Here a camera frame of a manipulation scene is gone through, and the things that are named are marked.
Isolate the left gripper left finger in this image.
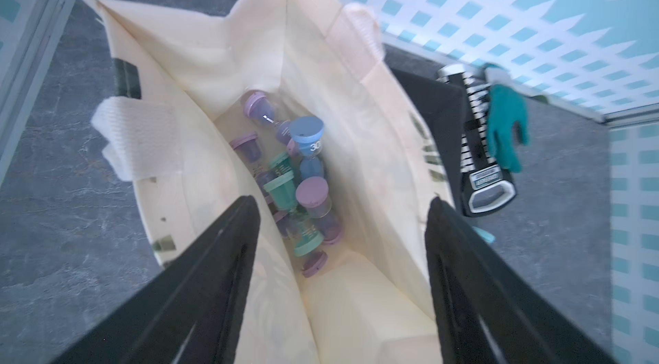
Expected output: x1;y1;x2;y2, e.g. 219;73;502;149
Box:
55;196;260;363

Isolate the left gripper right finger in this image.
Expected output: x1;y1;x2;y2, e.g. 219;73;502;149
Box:
425;198;614;363

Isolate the blue hourglass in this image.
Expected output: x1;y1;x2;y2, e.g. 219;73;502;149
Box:
289;116;325;180

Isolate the purple hourglass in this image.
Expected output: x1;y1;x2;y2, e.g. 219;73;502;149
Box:
241;90;291;145

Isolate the teal hourglass by brush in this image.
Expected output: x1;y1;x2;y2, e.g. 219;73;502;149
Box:
472;226;496;245

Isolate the black white hair brush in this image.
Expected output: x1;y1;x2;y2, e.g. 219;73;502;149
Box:
438;64;517;218

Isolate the green rubber glove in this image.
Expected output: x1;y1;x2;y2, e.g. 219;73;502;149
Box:
484;64;529;173

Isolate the black flat box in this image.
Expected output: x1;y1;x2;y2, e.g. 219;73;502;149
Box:
391;69;467;206

